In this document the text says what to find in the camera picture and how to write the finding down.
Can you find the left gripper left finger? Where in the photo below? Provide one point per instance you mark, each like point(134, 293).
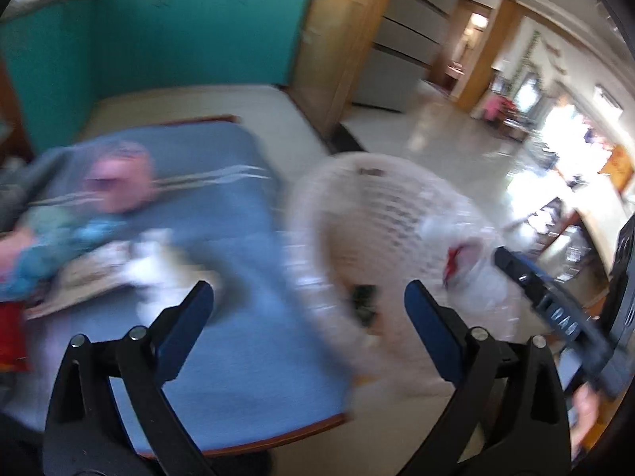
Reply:
point(149, 357)

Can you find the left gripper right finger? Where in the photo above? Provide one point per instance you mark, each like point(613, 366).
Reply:
point(467, 358)

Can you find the white plastic bag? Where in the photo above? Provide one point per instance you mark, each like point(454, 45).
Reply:
point(472, 285)

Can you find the white blue medicine box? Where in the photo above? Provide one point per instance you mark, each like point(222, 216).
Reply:
point(108, 268)

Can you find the red plastic wrapper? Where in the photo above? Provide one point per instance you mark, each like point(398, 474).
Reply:
point(13, 348)

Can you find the dark trash in basket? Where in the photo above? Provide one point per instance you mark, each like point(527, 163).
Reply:
point(363, 304)

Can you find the teal kitchen cabinets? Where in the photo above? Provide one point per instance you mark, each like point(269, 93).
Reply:
point(64, 56)

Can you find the person's right hand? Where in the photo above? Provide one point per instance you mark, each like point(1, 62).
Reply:
point(585, 430)

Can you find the white tissue wad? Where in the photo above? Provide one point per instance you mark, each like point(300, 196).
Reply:
point(163, 274)

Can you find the blue face mask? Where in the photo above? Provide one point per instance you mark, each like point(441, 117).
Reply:
point(46, 239)

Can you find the blue striped table cloth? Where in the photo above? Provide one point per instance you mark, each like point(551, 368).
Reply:
point(258, 371)

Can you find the white plastic waste basket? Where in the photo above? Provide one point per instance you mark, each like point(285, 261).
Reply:
point(354, 220)

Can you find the pink plastic bag ball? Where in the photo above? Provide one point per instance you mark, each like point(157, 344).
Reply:
point(121, 179)

